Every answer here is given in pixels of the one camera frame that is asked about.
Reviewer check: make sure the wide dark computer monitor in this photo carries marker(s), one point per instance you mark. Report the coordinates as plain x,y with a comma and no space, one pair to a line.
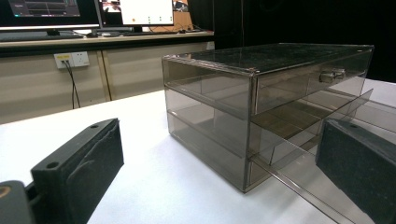
46,12

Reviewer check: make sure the computer monitor with white screen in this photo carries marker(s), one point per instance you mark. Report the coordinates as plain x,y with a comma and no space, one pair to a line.
143,12

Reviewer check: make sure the long beige desk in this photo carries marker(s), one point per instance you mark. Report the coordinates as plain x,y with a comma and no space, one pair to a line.
102,62

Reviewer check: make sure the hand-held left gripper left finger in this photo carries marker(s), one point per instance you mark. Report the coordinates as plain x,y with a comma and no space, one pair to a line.
84,174

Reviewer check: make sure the white wall power socket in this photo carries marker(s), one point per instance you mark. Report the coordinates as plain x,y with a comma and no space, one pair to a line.
71,59

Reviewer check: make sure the closed clear acrylic drawer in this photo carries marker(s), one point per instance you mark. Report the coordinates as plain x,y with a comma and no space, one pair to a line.
311,84

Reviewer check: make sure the clear acrylic drawer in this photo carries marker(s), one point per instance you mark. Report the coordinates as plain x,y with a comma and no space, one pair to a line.
311,84
311,174

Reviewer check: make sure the black curtain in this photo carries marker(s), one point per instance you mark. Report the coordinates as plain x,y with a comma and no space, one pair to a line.
295,21

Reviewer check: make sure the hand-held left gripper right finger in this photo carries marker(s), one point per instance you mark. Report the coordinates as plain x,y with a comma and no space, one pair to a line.
358,168

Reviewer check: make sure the black keyboard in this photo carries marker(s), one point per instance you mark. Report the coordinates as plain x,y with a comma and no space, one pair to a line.
37,36

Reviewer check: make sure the smoky clear acrylic drawer cabinet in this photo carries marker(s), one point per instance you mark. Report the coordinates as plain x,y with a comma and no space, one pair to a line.
218,124

